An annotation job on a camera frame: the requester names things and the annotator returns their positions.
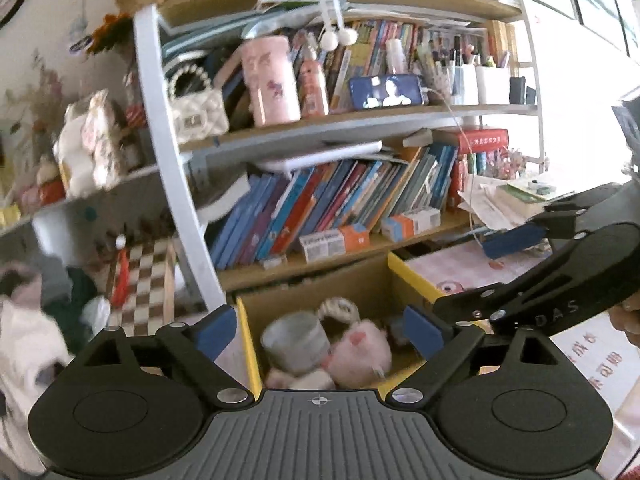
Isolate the clear packing tape roll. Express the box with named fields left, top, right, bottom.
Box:
left=260, top=311, right=331, bottom=376

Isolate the wooden chessboard box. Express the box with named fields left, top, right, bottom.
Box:
left=106, top=236, right=176, bottom=337

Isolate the stack of papers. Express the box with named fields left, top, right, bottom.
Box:
left=454, top=174, right=575, bottom=231

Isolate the pink plush toy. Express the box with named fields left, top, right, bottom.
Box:
left=265, top=297, right=393, bottom=390

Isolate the yellow cardboard box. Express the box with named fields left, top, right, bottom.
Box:
left=236, top=252, right=465, bottom=396

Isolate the white orange medicine box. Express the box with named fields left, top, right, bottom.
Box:
left=381, top=207, right=442, bottom=243

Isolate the pile of clothes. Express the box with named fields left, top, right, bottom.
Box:
left=1, top=255, right=111, bottom=479

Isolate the row of books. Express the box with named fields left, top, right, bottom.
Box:
left=209, top=142, right=469, bottom=270

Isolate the phone showing video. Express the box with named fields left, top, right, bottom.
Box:
left=348, top=74, right=424, bottom=110

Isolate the white cat figurine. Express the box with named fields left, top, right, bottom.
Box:
left=54, top=89, right=127, bottom=198

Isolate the white quilted handbag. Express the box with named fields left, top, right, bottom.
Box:
left=167, top=64, right=230, bottom=144

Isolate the white shelf unit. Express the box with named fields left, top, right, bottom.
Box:
left=1, top=0, right=530, bottom=310

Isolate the pink cylinder cup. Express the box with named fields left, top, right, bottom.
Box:
left=241, top=35, right=302, bottom=128

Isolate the white charging cable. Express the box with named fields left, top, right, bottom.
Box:
left=422, top=86, right=507, bottom=271

